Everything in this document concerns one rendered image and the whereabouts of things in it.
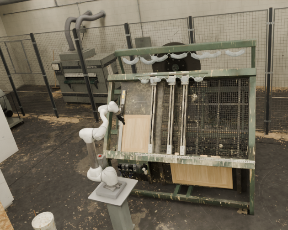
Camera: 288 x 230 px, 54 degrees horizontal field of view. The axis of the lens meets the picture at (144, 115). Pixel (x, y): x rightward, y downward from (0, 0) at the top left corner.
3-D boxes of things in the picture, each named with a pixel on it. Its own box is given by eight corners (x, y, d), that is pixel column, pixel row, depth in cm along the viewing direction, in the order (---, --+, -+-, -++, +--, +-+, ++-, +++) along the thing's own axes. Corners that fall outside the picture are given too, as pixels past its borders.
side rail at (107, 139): (106, 150, 449) (103, 149, 439) (112, 83, 465) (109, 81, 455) (109, 150, 447) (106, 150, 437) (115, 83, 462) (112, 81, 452)
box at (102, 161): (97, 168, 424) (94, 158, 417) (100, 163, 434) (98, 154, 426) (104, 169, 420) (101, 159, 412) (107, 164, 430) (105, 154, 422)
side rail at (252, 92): (248, 159, 371) (248, 159, 361) (249, 78, 387) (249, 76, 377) (254, 159, 368) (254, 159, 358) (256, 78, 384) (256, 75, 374)
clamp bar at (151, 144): (148, 152, 417) (142, 152, 395) (153, 75, 433) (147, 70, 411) (154, 153, 413) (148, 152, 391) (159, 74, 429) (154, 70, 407)
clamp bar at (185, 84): (179, 154, 399) (175, 154, 377) (183, 73, 416) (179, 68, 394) (186, 155, 395) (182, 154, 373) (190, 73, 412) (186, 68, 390)
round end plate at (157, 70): (154, 91, 481) (147, 44, 448) (155, 90, 486) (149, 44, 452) (201, 90, 452) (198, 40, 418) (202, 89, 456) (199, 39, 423)
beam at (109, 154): (105, 158, 447) (102, 158, 437) (106, 150, 449) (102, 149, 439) (255, 169, 366) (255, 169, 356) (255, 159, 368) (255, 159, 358)
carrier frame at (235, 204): (113, 196, 474) (103, 155, 439) (141, 151, 588) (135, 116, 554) (254, 215, 393) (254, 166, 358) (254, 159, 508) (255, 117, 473)
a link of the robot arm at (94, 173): (102, 184, 366) (87, 183, 371) (106, 176, 380) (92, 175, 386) (91, 131, 336) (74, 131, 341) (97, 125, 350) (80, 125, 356)
